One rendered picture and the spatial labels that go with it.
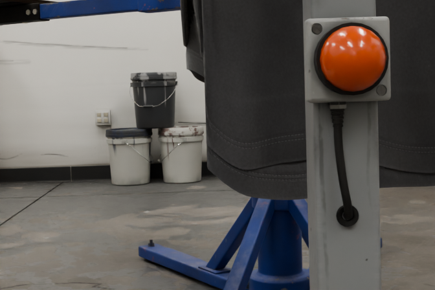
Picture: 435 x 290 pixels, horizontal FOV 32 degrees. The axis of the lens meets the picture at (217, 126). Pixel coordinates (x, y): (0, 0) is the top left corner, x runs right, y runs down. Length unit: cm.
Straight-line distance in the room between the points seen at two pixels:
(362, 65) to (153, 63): 498
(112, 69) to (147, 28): 39
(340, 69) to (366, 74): 1
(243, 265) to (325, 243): 146
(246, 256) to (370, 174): 148
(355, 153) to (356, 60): 7
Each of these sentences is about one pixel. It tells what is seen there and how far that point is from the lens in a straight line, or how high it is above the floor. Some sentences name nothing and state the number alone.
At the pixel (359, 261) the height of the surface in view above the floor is 53.
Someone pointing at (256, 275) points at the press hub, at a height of 11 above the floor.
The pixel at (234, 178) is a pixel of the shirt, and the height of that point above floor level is 55.
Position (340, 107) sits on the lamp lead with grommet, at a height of 62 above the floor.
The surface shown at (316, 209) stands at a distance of 47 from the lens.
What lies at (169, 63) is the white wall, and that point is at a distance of 538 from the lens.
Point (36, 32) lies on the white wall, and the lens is 551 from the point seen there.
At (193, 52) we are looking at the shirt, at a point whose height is 68.
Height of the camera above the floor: 64
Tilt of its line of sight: 3 degrees down
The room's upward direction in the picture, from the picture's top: 2 degrees counter-clockwise
